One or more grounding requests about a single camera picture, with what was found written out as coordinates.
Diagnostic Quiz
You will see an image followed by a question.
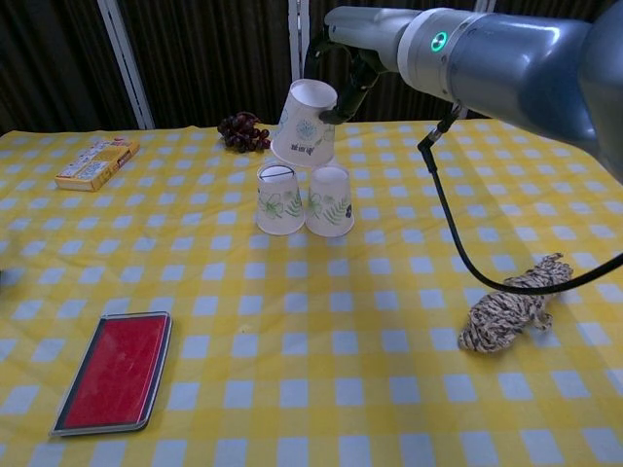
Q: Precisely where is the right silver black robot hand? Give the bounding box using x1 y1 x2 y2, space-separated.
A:
305 7 420 124

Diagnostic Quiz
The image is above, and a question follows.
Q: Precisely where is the paper cup with blue flower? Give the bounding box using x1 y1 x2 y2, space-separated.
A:
270 79 338 169

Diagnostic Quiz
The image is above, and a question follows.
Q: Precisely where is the paper cup with black line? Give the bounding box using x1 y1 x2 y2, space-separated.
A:
255 163 306 236

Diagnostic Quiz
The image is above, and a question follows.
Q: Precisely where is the paper cup with fern print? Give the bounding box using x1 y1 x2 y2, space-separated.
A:
304 164 355 238

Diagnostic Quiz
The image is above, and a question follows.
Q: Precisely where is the yellow checkered tablecloth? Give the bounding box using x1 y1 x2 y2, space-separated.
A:
0 116 623 467

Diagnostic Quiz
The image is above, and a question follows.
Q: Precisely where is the dark red grape bunch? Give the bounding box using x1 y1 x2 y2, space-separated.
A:
217 111 273 155

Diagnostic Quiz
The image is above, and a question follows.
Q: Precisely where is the yellow snack box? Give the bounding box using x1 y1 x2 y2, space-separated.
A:
53 138 141 193

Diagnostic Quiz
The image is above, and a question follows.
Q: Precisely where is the red stamp pad case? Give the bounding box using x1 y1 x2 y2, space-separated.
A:
48 310 174 438

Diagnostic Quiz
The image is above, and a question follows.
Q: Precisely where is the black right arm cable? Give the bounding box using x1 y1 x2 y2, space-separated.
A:
417 104 623 294

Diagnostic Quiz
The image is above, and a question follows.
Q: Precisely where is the beige black rope bundle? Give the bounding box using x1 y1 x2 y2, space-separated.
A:
457 252 574 352

